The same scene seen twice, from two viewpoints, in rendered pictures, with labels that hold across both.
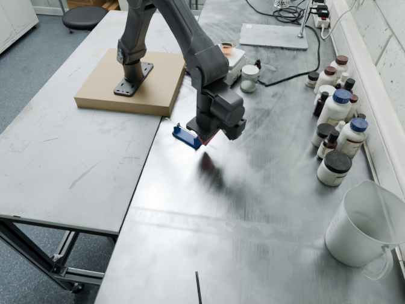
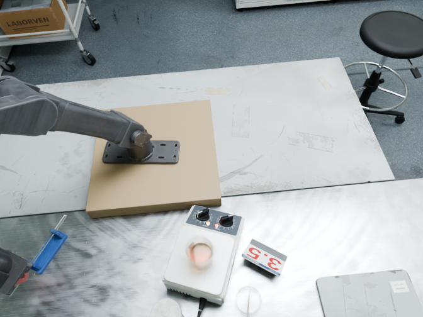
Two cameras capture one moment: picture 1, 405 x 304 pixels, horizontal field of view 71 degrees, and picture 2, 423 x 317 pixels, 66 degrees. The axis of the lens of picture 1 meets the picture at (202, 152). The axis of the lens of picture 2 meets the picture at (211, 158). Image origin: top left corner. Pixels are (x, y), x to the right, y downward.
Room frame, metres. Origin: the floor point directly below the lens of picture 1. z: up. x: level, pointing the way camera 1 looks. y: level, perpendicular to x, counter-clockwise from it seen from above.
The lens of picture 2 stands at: (0.96, -0.28, 1.65)
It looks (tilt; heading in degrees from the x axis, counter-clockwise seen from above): 57 degrees down; 80
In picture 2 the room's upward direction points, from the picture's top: 4 degrees counter-clockwise
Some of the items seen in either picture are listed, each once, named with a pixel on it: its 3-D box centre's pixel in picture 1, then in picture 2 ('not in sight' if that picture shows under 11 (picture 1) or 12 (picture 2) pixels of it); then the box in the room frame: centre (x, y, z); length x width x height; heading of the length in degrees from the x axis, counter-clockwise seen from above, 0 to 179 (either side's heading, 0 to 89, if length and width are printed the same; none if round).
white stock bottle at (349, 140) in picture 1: (351, 137); not in sight; (0.56, -0.42, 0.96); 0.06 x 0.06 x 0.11
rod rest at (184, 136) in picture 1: (187, 134); (46, 249); (0.61, 0.05, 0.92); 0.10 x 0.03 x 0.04; 52
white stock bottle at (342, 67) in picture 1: (337, 71); not in sight; (0.89, -0.49, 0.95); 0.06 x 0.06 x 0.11
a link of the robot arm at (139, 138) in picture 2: (131, 52); (130, 131); (0.86, 0.23, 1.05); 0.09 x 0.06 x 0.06; 130
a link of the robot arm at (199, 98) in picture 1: (209, 97); not in sight; (0.56, -0.02, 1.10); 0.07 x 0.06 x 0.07; 40
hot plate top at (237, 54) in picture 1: (224, 55); (200, 258); (0.95, -0.08, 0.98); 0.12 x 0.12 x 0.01; 60
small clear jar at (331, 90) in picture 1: (325, 98); not in sight; (0.77, -0.41, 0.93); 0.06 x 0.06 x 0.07
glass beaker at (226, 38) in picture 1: (226, 44); (201, 254); (0.96, -0.09, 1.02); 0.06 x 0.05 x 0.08; 155
